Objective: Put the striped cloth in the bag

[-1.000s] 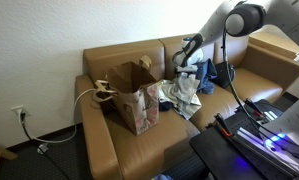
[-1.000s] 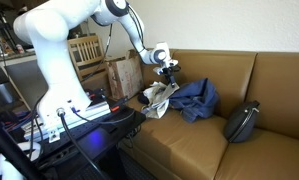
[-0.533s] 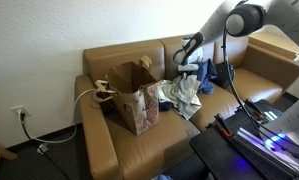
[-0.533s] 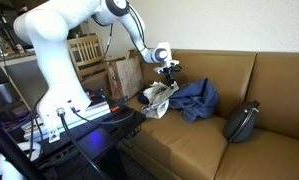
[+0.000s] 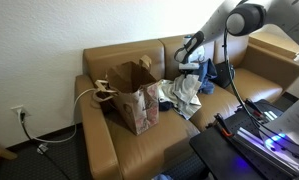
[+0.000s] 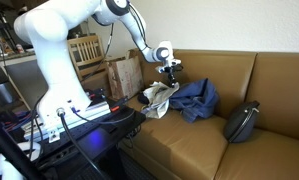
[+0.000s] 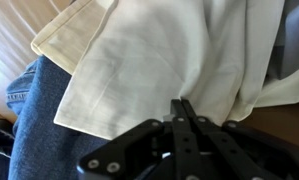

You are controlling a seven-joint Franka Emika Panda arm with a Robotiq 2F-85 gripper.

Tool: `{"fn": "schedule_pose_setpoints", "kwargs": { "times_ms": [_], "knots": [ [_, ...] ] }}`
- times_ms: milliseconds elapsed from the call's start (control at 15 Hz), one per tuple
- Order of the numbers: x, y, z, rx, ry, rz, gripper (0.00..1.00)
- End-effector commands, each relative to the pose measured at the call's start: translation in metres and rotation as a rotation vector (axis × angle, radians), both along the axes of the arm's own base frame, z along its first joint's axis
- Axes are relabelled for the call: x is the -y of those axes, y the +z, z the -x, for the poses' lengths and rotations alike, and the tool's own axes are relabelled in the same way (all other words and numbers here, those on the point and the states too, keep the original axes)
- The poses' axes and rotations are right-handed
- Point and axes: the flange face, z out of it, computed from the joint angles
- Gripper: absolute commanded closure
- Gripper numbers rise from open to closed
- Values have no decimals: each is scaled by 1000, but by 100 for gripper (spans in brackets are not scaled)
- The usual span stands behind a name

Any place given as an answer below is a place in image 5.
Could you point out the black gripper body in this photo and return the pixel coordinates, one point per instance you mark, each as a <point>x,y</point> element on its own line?
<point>193,60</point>

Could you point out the grey white striped cloth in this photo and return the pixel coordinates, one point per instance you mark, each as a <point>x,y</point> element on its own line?
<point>185,89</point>

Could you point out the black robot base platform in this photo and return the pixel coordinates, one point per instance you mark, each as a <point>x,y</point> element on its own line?
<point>244,155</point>

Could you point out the white cream crumpled cloth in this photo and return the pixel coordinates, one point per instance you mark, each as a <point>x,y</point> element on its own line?
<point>165,91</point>

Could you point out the black round bag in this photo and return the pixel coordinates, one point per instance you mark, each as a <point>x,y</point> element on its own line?
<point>224,74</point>

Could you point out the dark navy small cloth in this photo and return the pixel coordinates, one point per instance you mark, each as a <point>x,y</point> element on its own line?
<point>165,106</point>

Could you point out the brown paper shopping bag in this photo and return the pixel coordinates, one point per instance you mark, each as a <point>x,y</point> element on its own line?
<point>137,99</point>

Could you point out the blue denim garment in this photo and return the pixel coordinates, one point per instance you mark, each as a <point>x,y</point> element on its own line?
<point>206,72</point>

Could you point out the tan leather sofa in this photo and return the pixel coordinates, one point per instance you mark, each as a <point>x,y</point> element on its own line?
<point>116,153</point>

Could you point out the red black clamp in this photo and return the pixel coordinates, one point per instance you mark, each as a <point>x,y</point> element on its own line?
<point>254,107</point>
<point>224,129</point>

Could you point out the wooden side table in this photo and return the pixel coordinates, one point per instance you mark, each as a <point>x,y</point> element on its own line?
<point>274,43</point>

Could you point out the blue object at bottom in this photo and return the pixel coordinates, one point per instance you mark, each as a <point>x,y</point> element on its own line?
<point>162,177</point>

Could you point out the white wall outlet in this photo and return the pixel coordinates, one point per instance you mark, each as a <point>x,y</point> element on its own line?
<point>19,109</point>

